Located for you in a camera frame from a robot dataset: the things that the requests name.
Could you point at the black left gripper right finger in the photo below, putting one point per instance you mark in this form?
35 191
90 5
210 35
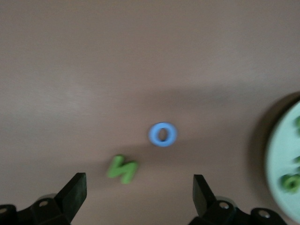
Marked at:
201 197

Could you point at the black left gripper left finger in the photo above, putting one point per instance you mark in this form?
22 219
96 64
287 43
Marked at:
72 194

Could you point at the green letter B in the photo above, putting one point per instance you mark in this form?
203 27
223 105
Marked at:
298 125

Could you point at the green letter N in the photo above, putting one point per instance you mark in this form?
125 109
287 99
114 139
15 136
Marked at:
124 170

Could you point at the green letter P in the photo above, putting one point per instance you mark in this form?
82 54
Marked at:
284 185

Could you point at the green plate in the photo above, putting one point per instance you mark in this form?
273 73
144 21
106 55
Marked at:
281 145

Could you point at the blue letter O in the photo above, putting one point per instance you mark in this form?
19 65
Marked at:
173 137

